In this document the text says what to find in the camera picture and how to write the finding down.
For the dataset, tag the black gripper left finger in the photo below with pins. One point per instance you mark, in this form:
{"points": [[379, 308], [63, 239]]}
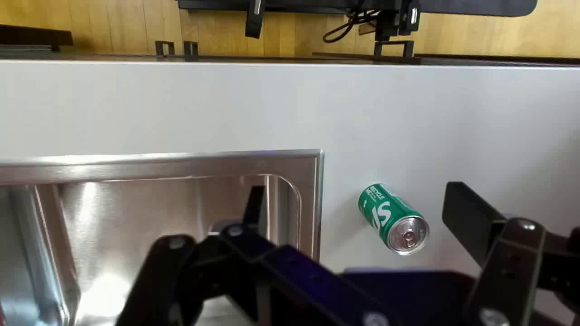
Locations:
{"points": [[181, 272]]}

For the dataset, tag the black flat overhead panel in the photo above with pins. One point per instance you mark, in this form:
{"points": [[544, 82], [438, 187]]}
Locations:
{"points": [[471, 6]]}

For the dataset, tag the black camera stand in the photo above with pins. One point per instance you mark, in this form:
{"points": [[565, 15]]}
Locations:
{"points": [[391, 27]]}

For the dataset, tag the stainless steel sink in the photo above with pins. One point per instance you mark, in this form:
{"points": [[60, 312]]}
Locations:
{"points": [[119, 210]]}

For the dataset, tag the green soda can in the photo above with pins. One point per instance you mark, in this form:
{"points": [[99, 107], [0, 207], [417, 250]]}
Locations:
{"points": [[386, 214]]}

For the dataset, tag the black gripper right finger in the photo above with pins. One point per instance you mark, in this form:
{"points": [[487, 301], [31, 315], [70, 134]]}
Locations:
{"points": [[513, 265]]}

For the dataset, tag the dark flat base plate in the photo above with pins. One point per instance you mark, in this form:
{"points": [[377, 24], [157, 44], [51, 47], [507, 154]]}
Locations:
{"points": [[29, 36]]}

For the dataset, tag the small black bracket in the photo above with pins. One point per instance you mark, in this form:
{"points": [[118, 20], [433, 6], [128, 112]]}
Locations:
{"points": [[163, 51], [190, 51]]}

